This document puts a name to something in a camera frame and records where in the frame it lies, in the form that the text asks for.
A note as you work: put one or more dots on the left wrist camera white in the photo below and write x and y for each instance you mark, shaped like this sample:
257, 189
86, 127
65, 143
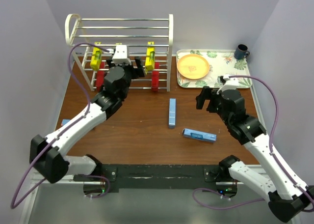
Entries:
121, 55

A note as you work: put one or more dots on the yellow toothpaste box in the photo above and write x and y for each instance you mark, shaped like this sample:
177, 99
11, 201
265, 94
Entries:
96, 59
150, 57

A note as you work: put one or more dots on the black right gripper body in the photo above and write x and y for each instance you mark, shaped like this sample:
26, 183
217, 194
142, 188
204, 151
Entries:
214, 105

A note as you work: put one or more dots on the blue toothpaste box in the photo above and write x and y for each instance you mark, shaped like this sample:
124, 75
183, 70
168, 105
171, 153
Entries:
199, 135
172, 113
65, 121

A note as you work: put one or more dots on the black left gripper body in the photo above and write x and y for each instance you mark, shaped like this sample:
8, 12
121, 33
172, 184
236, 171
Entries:
129, 72

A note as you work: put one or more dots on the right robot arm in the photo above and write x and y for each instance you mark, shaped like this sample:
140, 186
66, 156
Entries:
284, 191

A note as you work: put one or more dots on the white metal shelf rack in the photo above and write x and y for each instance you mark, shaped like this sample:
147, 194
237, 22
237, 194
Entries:
107, 33

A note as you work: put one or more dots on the dark blue mug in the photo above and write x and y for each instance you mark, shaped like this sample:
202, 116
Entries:
241, 52

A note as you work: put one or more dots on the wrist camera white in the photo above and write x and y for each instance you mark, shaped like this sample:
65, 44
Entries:
228, 83
121, 55

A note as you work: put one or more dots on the orange plate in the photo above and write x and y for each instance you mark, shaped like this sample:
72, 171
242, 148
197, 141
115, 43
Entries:
193, 66

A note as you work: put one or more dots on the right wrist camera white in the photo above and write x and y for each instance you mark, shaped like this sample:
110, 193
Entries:
228, 83

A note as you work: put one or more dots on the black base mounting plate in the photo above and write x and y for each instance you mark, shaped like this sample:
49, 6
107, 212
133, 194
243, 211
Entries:
155, 177

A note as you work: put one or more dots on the floral serving tray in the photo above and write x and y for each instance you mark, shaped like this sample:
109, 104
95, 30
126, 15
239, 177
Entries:
220, 62

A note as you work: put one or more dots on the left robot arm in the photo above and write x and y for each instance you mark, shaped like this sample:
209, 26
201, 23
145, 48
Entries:
48, 155

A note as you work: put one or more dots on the red toothpaste box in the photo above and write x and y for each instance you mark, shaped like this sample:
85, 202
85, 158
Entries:
100, 76
155, 78

